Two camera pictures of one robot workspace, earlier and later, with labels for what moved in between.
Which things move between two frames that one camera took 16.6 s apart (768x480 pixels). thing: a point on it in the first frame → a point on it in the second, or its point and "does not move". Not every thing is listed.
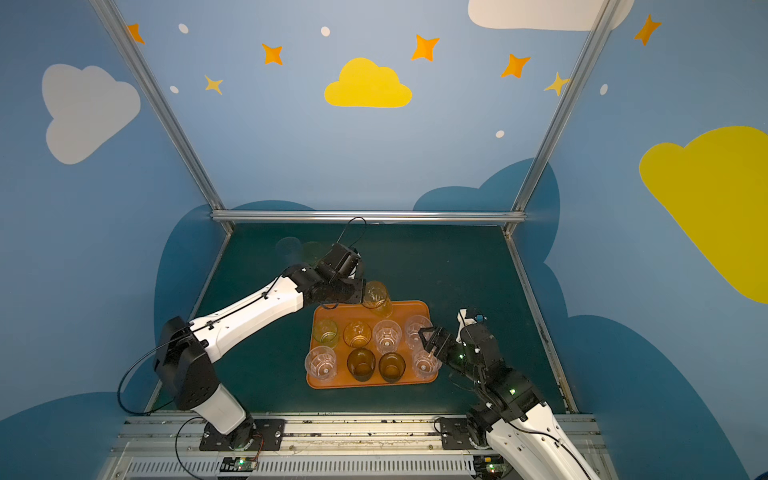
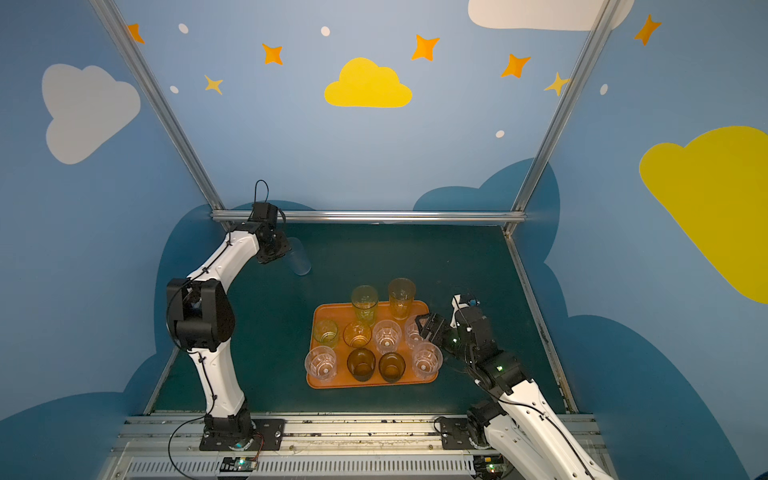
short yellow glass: (357, 334) does not move
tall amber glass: (376, 297) → (402, 292)
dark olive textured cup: (361, 364) does not move
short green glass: (325, 332) does not move
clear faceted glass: (425, 367) does not move
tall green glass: (313, 252) → (365, 301)
